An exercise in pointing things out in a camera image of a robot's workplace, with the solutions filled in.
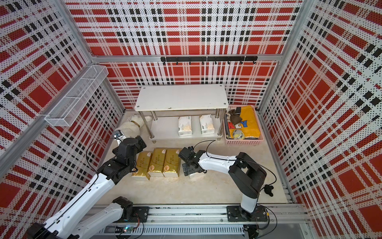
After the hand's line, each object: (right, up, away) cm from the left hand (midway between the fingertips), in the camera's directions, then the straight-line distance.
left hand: (135, 140), depth 78 cm
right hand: (+33, -17, +10) cm, 38 cm away
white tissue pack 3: (+39, +9, +18) cm, 44 cm away
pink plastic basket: (+73, -3, +18) cm, 76 cm away
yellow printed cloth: (+69, +9, +23) cm, 74 cm away
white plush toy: (-12, +6, +22) cm, 25 cm away
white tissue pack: (+33, -19, +3) cm, 38 cm away
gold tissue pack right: (+19, -14, +7) cm, 24 cm away
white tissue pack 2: (+25, +8, +18) cm, 31 cm away
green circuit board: (0, -41, -9) cm, 42 cm away
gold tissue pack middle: (+10, -15, +6) cm, 19 cm away
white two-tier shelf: (+20, +19, +45) cm, 52 cm away
